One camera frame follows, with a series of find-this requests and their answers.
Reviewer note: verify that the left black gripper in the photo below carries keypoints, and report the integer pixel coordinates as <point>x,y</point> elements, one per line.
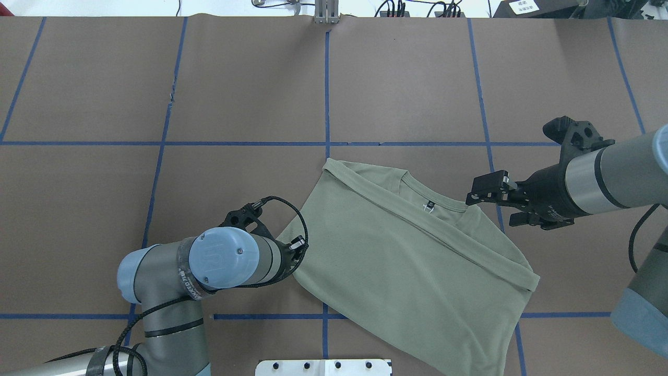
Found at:
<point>287,259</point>

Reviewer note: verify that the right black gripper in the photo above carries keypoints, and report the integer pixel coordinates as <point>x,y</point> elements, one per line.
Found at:
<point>545,190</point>

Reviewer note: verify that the olive green long-sleeve shirt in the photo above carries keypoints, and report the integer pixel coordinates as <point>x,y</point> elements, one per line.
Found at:
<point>428,274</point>

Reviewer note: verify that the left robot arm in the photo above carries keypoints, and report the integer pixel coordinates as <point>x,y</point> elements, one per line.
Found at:
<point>169,282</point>

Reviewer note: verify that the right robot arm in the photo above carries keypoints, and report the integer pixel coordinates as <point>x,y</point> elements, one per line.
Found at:
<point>596,175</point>

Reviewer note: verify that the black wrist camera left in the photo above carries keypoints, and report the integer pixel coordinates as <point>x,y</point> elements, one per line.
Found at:
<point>248,219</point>

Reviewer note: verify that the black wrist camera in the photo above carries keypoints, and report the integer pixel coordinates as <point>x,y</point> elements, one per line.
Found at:
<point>248,219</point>
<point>576,138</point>

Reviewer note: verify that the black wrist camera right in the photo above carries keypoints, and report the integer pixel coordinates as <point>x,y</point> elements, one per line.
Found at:
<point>576,138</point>

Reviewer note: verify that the aluminium frame post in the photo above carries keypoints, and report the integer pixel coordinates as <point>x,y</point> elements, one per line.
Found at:
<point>326,12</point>

